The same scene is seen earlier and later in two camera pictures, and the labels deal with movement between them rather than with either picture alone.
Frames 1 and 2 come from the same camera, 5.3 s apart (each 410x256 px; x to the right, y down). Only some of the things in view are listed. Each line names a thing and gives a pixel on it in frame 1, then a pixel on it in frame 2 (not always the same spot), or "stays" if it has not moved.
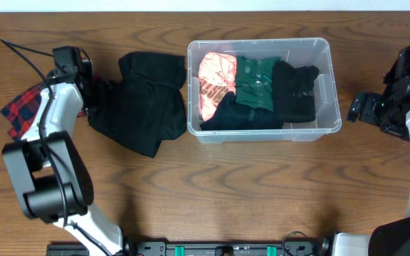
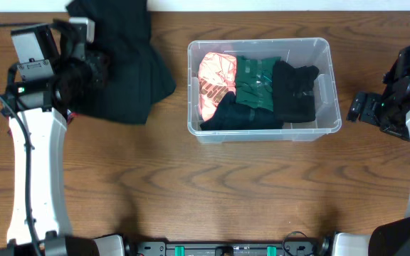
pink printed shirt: [217, 77] stays
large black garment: [146, 106] -> [139, 76]
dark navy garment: [230, 116] stays
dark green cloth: [254, 81] stays
